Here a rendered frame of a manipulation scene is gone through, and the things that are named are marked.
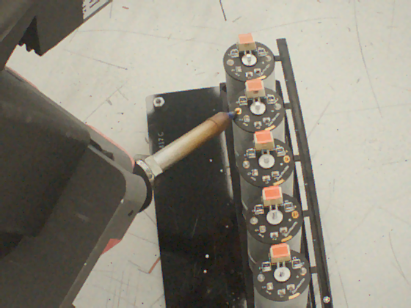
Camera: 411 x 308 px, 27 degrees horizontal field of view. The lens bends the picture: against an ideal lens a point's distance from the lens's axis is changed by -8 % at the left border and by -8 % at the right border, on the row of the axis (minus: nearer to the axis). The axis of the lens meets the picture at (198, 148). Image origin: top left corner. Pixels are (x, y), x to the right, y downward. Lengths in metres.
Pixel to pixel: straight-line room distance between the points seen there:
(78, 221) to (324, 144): 0.25
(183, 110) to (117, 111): 0.04
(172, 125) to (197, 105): 0.02
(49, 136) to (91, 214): 0.03
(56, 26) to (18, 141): 0.03
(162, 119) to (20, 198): 0.25
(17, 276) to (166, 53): 0.28
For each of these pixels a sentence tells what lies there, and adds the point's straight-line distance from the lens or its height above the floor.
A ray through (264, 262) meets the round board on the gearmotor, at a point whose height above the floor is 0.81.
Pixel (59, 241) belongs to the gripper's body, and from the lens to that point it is 0.26.
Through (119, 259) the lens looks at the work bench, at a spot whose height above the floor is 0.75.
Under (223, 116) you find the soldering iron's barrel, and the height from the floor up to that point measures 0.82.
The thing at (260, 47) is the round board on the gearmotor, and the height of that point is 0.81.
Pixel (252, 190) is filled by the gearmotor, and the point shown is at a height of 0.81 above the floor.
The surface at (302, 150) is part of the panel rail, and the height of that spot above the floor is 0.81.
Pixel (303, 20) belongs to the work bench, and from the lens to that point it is 0.54.
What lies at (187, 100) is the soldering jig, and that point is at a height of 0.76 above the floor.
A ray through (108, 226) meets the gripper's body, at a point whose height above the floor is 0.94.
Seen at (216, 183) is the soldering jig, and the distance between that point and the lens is 0.46.
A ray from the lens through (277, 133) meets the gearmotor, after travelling 0.42.
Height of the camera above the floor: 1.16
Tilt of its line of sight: 58 degrees down
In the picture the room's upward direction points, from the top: 8 degrees counter-clockwise
